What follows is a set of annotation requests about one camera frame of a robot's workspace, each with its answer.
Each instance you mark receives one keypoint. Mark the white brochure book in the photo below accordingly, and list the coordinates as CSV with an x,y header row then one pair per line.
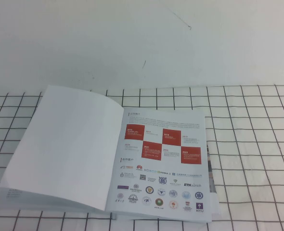
x,y
67,149

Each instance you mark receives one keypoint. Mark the white black-grid tablecloth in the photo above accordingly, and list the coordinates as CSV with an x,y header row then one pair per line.
x,y
252,149

